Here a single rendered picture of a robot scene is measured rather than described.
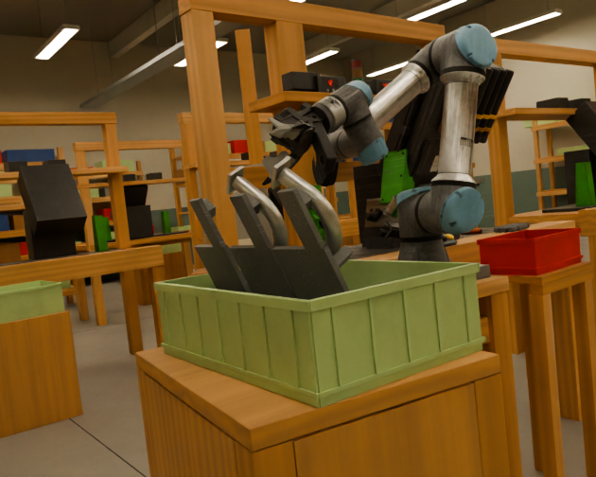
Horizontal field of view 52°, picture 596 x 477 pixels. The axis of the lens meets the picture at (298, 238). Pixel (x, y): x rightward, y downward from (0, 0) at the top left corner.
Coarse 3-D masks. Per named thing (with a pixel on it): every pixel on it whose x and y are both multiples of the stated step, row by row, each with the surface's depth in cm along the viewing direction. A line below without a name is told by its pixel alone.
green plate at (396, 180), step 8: (392, 152) 241; (400, 152) 237; (384, 160) 243; (392, 160) 240; (400, 160) 237; (384, 168) 243; (392, 168) 240; (400, 168) 236; (384, 176) 242; (392, 176) 239; (400, 176) 235; (408, 176) 238; (384, 184) 242; (392, 184) 238; (400, 184) 235; (408, 184) 238; (384, 192) 241; (392, 192) 238; (384, 200) 240
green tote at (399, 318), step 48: (192, 288) 126; (384, 288) 102; (432, 288) 110; (192, 336) 129; (240, 336) 111; (288, 336) 99; (336, 336) 96; (384, 336) 102; (432, 336) 109; (480, 336) 117; (288, 384) 100; (336, 384) 96; (384, 384) 102
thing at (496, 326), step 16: (480, 304) 166; (496, 304) 164; (496, 320) 164; (496, 336) 164; (496, 352) 164; (512, 368) 168; (512, 384) 167; (512, 400) 167; (512, 416) 167; (512, 432) 167; (512, 448) 167; (512, 464) 167
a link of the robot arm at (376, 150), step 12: (360, 120) 142; (372, 120) 143; (348, 132) 144; (360, 132) 142; (372, 132) 143; (348, 144) 147; (360, 144) 144; (372, 144) 143; (384, 144) 145; (348, 156) 152; (360, 156) 145; (372, 156) 144; (384, 156) 146
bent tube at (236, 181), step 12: (240, 168) 122; (228, 180) 121; (240, 180) 121; (228, 192) 124; (240, 192) 122; (252, 192) 120; (264, 204) 119; (276, 216) 119; (276, 228) 120; (276, 240) 122; (288, 240) 123
